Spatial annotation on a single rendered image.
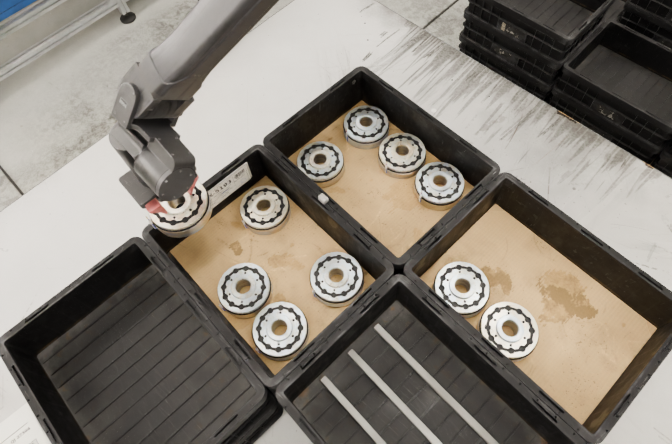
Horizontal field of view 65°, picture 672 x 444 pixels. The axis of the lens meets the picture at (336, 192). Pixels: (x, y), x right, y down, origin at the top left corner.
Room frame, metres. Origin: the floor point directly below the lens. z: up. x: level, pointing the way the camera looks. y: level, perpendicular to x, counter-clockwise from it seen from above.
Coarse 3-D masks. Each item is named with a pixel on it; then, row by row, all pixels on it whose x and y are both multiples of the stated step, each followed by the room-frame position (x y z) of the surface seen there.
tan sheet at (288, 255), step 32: (224, 224) 0.52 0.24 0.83; (288, 224) 0.50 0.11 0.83; (192, 256) 0.45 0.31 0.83; (224, 256) 0.45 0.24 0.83; (256, 256) 0.44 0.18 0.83; (288, 256) 0.43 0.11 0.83; (320, 256) 0.42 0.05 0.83; (288, 288) 0.36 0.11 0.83; (320, 320) 0.29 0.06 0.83; (256, 352) 0.25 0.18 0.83
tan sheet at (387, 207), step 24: (336, 120) 0.76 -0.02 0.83; (336, 144) 0.69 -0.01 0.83; (360, 168) 0.62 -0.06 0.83; (336, 192) 0.57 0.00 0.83; (360, 192) 0.56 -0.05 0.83; (384, 192) 0.55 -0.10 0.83; (408, 192) 0.55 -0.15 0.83; (360, 216) 0.50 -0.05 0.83; (384, 216) 0.50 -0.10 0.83; (408, 216) 0.49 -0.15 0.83; (432, 216) 0.48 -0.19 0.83; (384, 240) 0.44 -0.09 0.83; (408, 240) 0.44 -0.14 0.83
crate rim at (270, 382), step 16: (256, 144) 0.65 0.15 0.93; (240, 160) 0.61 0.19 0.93; (272, 160) 0.60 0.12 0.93; (288, 176) 0.56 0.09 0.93; (304, 192) 0.52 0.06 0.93; (176, 208) 0.52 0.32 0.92; (320, 208) 0.48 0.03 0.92; (144, 240) 0.45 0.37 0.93; (160, 256) 0.42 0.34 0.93; (176, 272) 0.38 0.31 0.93; (384, 272) 0.34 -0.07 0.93; (192, 288) 0.35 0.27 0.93; (368, 288) 0.31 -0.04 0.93; (208, 304) 0.31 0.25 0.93; (352, 304) 0.28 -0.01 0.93; (336, 320) 0.26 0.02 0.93; (224, 336) 0.25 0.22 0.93; (320, 336) 0.24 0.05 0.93; (240, 352) 0.22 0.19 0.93; (304, 352) 0.22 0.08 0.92; (256, 368) 0.19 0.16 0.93; (288, 368) 0.19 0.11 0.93; (272, 384) 0.17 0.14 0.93
